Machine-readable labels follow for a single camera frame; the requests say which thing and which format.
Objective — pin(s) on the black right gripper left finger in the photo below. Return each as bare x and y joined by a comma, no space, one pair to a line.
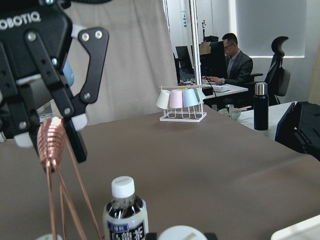
19,119

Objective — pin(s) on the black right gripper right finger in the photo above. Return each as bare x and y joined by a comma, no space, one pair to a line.
72,105

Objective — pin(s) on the tea bottle white cap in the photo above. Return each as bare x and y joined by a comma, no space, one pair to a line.
125,217

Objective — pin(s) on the white cup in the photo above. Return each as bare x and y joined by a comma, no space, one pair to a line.
163,99

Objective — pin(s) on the pink cup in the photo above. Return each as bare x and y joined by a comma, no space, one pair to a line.
176,99

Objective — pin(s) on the blue cup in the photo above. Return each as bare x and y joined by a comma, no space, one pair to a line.
189,98

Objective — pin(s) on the white cup rack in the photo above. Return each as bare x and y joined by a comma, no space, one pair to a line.
193,114

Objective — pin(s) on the steel jigger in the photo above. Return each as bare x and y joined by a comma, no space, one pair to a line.
229,108

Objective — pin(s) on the seated man in suit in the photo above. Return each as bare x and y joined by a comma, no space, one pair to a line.
239,65

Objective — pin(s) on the black thermos bottle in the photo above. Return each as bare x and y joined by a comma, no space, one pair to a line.
261,106

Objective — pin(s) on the black office chair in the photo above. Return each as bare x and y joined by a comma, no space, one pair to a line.
277,78

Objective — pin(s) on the copper wire bottle rack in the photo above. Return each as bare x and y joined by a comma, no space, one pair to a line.
51,138

